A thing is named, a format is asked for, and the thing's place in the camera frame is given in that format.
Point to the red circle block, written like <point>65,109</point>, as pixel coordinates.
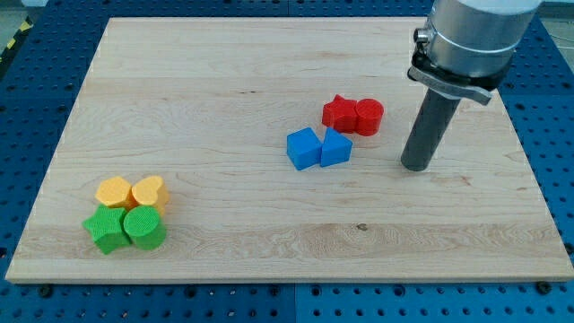
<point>369,115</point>

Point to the yellow hexagon block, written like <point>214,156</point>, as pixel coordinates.
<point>115,192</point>

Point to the red star block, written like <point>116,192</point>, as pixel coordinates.
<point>340,114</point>

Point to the yellow heart block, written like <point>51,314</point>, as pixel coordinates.
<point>152,191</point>

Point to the wooden board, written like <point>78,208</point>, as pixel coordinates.
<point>207,104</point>

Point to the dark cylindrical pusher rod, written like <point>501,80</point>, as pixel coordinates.
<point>428,129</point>

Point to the green star block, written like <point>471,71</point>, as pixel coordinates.
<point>106,228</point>

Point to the blue triangle block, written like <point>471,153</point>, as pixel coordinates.
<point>336,148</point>

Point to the green circle block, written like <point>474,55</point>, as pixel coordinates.
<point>145,228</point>

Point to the blue cube block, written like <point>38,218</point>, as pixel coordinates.
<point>303,148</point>

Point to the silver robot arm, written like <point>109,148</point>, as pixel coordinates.
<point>464,48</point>

